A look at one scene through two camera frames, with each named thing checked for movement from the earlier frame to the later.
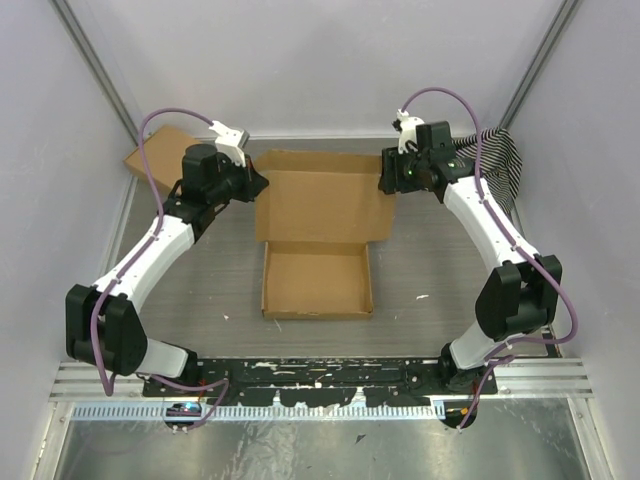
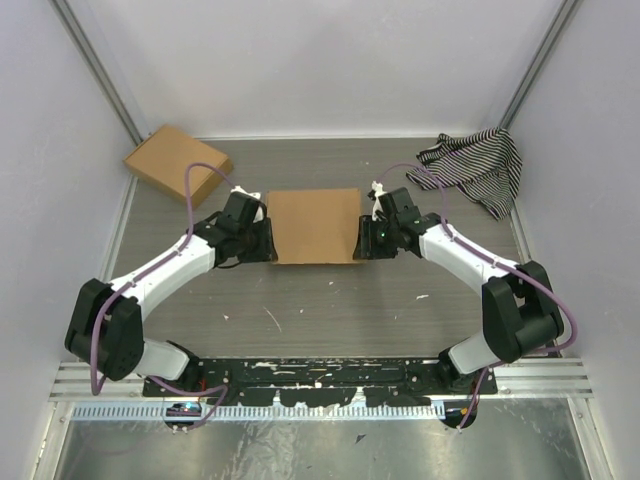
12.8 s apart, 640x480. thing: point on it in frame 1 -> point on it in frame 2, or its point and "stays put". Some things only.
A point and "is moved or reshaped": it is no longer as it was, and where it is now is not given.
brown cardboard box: (316, 216) is moved or reshaped
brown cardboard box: (165, 148) stays put
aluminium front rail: (525, 376) stays put
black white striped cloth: (500, 162) stays put
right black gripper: (392, 180) -> (366, 248)
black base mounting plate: (376, 381) stays put
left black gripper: (254, 182) -> (267, 251)
